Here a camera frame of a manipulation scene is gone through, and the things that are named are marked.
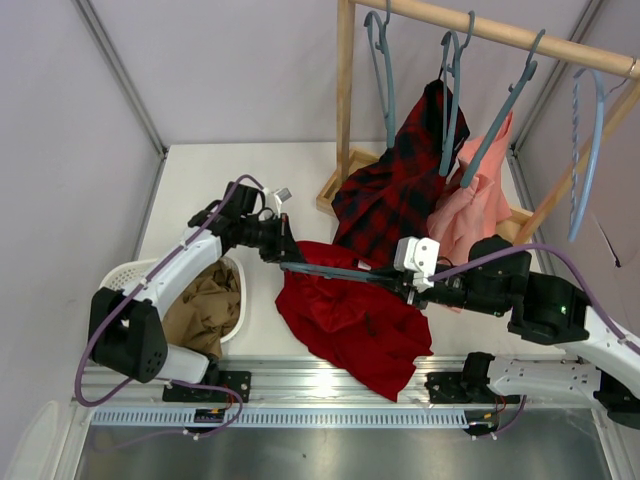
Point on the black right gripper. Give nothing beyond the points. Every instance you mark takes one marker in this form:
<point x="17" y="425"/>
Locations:
<point x="410" y="288"/>

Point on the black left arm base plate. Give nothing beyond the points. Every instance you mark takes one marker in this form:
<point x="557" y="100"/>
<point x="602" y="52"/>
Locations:
<point x="236" y="381"/>

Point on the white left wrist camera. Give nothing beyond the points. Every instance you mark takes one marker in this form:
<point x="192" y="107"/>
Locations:
<point x="274" y="200"/>

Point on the pink garment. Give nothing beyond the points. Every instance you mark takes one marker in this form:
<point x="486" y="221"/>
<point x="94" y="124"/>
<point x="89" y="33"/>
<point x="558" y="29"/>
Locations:
<point x="464" y="216"/>

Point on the wooden clothes rack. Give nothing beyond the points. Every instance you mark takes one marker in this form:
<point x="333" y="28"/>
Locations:
<point x="569" y="52"/>

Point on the red navy plaid garment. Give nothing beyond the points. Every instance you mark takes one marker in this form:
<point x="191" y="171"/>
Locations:
<point x="391" y="199"/>

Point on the tan garment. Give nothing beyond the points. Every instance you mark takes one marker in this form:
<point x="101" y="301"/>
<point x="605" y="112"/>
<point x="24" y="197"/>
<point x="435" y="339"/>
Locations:
<point x="206" y="311"/>

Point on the grey-blue hanger with pink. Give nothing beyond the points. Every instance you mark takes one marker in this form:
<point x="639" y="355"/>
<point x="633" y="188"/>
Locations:
<point x="515" y="91"/>

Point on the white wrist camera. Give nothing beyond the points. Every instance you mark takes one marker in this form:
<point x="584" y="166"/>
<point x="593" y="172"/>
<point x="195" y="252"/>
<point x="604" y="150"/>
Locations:
<point x="274" y="200"/>
<point x="418" y="256"/>

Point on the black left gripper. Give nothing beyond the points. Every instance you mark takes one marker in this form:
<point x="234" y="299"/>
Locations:
<point x="284" y="237"/>

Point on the grey-blue hanger with plaid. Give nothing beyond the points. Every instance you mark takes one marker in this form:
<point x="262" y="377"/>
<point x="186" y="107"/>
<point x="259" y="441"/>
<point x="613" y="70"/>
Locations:
<point x="450" y="72"/>

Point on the white slotted cable duct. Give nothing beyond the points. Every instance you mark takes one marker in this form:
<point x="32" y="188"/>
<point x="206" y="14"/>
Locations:
<point x="315" y="417"/>

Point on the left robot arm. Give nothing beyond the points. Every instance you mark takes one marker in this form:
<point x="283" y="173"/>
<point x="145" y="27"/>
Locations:
<point x="125" y="329"/>

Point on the red skirt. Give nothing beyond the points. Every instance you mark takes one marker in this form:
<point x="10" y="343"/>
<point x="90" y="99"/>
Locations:
<point x="361" y="328"/>

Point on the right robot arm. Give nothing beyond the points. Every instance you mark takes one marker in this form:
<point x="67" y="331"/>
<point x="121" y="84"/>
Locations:
<point x="542" y="309"/>

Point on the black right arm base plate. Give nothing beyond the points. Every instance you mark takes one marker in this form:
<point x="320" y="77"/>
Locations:
<point x="451" y="388"/>

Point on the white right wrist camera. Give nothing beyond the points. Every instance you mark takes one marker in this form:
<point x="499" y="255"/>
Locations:
<point x="418" y="256"/>

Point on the aluminium mounting rail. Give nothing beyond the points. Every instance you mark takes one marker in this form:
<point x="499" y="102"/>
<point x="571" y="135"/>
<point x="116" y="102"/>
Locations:
<point x="306" y="381"/>

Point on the light blue hanger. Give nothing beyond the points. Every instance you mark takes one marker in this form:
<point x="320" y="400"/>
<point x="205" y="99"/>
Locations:
<point x="580" y="200"/>

